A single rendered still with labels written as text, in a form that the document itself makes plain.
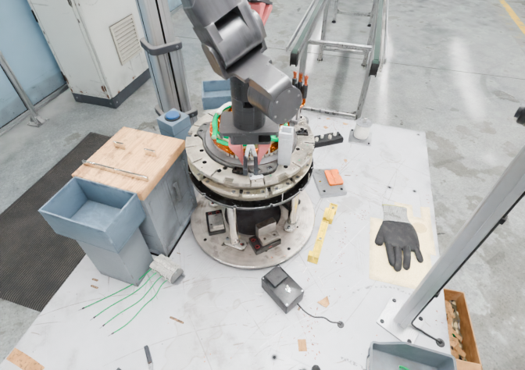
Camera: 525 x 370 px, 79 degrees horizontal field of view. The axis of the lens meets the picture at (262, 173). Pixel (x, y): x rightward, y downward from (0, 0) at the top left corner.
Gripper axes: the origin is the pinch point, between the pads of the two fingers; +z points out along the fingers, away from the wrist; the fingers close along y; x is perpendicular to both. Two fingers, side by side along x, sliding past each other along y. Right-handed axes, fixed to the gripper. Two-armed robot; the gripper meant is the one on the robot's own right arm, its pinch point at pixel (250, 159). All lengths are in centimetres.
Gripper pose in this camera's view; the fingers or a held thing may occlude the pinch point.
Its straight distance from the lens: 62.2
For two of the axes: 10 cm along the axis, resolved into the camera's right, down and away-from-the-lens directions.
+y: 10.0, -0.2, 0.2
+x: -0.3, -7.0, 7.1
